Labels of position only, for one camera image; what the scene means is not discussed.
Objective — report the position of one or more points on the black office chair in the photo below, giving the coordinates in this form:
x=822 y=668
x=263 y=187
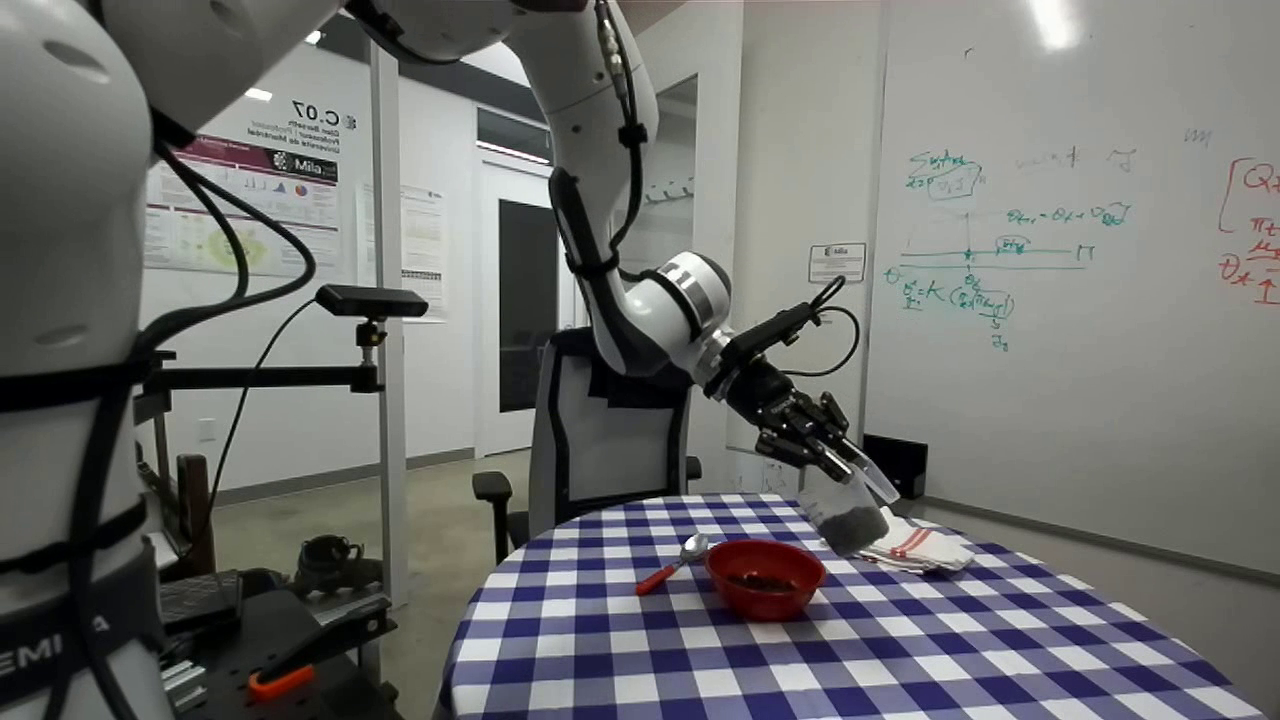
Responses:
x=606 y=441

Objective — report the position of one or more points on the brown wooden post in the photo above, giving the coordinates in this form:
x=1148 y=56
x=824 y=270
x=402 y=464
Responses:
x=199 y=514

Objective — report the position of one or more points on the wall whiteboard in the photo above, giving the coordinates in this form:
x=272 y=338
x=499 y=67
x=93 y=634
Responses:
x=1066 y=384

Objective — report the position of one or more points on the red plastic bowl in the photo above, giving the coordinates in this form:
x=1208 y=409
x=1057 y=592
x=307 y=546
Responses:
x=766 y=583

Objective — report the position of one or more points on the black stereo camera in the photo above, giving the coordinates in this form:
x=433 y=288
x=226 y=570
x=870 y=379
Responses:
x=375 y=300

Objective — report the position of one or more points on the white wall poster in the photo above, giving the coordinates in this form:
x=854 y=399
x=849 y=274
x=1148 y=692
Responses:
x=284 y=214

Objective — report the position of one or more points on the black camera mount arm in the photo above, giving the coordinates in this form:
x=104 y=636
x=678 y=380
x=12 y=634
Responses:
x=265 y=379

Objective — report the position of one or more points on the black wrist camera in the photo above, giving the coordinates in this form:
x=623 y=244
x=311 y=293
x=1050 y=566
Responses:
x=772 y=330

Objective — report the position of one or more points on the black suitcase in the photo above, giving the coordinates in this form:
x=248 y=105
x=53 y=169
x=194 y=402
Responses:
x=907 y=464

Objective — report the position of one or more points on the small white wall sign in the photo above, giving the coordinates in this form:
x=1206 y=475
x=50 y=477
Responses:
x=836 y=263

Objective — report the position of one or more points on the blue white checked tablecloth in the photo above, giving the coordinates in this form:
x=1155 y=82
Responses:
x=801 y=665

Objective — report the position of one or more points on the orange black clamp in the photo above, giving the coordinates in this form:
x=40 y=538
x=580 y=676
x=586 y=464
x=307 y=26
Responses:
x=281 y=680

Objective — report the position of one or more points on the clear plastic measuring cup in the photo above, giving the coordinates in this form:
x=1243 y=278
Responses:
x=854 y=529

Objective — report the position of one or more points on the white vertical pole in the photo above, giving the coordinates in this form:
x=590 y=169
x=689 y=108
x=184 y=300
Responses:
x=388 y=464

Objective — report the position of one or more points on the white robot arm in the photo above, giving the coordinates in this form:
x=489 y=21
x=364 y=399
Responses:
x=67 y=264

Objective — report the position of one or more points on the white red striped towel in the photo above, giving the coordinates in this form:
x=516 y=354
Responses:
x=931 y=546

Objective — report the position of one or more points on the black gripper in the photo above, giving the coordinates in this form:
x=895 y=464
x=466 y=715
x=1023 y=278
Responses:
x=783 y=402

